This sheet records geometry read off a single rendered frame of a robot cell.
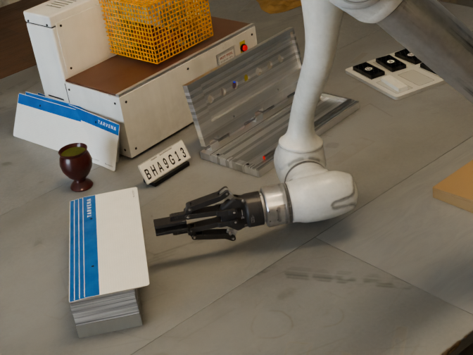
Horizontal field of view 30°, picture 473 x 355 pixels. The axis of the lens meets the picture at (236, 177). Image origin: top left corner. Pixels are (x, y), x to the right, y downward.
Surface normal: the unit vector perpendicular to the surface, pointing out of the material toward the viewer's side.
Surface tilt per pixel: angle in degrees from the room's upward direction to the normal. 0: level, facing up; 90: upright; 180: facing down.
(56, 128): 63
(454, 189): 3
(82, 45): 90
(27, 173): 0
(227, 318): 0
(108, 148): 69
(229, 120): 79
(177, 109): 90
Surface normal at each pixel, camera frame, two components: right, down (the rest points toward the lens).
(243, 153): -0.13, -0.86
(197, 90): 0.70, 0.08
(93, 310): 0.16, 0.47
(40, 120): -0.62, 0.01
